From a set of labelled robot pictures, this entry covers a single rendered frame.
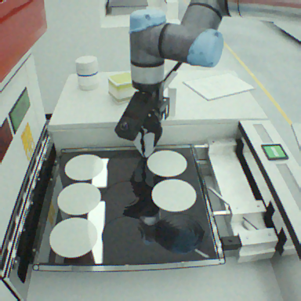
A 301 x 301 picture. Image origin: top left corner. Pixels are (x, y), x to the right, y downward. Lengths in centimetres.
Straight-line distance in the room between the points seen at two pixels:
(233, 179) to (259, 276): 25
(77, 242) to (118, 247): 8
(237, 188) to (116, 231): 31
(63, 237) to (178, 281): 25
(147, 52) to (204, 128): 32
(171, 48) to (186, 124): 30
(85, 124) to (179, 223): 37
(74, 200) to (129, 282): 22
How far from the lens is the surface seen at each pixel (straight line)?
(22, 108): 66
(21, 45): 54
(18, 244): 59
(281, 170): 72
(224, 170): 79
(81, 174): 75
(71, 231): 63
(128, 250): 59
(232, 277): 66
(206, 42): 55
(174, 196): 68
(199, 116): 83
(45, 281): 67
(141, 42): 61
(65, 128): 83
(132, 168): 74
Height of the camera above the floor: 139
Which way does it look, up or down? 38 degrees down
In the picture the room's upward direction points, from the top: straight up
